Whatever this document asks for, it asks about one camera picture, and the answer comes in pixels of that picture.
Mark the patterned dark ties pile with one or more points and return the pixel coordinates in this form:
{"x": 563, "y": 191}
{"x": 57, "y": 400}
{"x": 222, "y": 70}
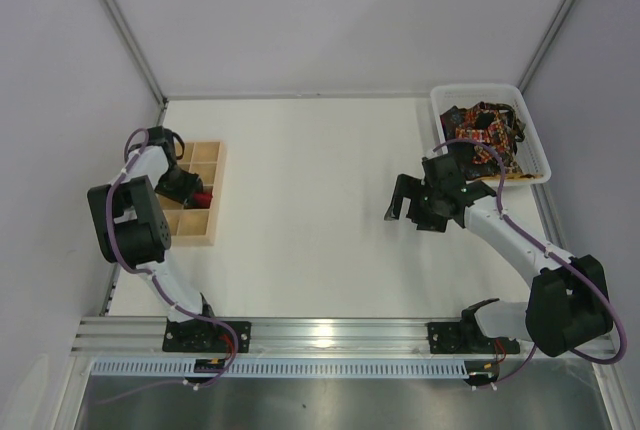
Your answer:
{"x": 493, "y": 124}

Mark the white plastic basket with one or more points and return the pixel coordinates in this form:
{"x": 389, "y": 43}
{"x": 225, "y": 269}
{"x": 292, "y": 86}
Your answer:
{"x": 530, "y": 154}

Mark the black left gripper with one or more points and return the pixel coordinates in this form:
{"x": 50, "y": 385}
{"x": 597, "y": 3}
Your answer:
{"x": 180, "y": 186}

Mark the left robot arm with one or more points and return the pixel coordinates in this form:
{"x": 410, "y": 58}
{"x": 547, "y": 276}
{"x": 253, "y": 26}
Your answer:
{"x": 132, "y": 229}

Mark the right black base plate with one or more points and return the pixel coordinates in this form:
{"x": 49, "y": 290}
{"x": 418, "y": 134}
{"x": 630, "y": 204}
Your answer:
{"x": 459, "y": 337}

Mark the wooden compartment box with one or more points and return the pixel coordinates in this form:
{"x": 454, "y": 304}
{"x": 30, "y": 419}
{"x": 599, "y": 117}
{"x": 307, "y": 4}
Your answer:
{"x": 193, "y": 222}

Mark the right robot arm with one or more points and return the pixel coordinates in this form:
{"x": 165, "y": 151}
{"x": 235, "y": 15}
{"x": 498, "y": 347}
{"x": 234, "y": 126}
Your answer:
{"x": 566, "y": 307}

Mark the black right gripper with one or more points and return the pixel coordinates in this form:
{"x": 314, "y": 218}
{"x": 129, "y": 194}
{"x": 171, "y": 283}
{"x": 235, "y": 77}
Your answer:
{"x": 413, "y": 199}

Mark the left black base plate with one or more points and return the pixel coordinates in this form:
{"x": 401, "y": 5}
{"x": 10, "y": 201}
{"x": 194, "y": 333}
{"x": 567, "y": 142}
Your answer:
{"x": 219, "y": 343}

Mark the white slotted cable duct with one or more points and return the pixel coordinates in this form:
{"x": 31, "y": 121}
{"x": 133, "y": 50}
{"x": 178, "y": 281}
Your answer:
{"x": 282, "y": 368}

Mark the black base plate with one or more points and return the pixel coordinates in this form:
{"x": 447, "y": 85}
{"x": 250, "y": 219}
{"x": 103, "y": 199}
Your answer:
{"x": 219, "y": 343}
{"x": 459, "y": 337}

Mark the red necktie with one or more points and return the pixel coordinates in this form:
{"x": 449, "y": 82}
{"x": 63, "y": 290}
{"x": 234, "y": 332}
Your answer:
{"x": 201, "y": 200}

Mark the aluminium mounting rail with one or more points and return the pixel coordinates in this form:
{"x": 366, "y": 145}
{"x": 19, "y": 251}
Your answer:
{"x": 272, "y": 337}

